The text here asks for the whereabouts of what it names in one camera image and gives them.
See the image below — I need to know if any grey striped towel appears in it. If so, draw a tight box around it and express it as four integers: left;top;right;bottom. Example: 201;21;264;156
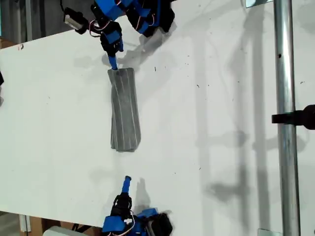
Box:
107;67;143;153

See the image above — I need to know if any white plastic container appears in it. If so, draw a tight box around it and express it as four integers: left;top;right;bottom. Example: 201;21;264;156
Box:
43;225;87;236

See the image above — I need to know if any white table leg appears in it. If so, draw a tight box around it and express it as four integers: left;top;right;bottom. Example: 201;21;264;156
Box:
19;214;32;233

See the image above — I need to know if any black clamp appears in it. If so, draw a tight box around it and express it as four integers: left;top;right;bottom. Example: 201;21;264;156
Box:
271;104;315;130

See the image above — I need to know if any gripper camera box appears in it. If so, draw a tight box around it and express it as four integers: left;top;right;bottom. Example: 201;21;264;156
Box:
147;212;174;236
63;7;90;35

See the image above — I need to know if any steel post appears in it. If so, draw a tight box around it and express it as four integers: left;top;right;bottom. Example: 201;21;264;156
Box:
273;0;302;236

